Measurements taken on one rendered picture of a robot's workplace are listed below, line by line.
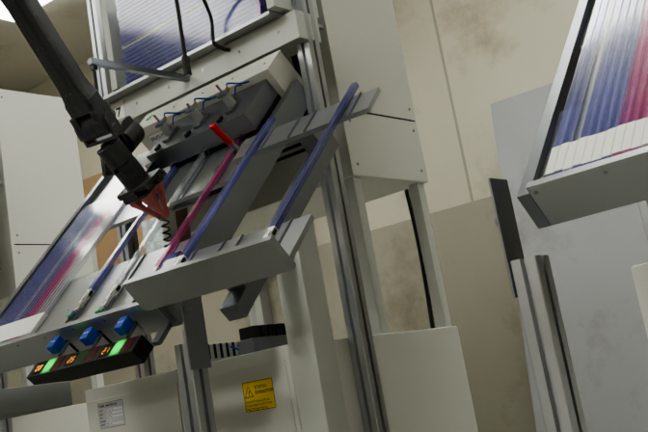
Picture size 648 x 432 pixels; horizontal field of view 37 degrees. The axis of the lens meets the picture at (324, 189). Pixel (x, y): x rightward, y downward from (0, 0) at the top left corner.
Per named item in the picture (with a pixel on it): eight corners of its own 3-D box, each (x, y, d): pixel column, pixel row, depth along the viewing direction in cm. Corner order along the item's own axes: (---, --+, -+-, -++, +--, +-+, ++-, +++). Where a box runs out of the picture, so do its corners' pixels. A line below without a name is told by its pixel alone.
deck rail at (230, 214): (181, 325, 182) (160, 302, 179) (175, 327, 183) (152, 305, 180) (312, 98, 230) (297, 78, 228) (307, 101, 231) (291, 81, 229)
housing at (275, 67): (303, 114, 229) (266, 68, 223) (167, 172, 259) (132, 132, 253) (314, 94, 234) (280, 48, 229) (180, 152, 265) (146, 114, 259)
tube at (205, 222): (167, 290, 165) (162, 284, 165) (161, 292, 166) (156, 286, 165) (276, 120, 201) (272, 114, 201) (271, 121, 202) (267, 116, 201)
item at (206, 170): (253, 192, 209) (237, 175, 207) (70, 259, 249) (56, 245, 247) (306, 100, 231) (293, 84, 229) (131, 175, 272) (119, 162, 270)
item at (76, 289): (168, 312, 183) (157, 301, 181) (-20, 366, 223) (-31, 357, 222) (210, 242, 196) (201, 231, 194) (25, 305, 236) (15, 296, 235)
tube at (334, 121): (259, 263, 153) (256, 258, 152) (253, 265, 154) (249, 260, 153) (359, 86, 189) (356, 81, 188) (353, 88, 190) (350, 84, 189)
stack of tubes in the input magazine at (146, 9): (262, 13, 230) (244, -91, 235) (125, 85, 261) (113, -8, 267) (298, 23, 239) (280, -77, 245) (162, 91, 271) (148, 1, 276)
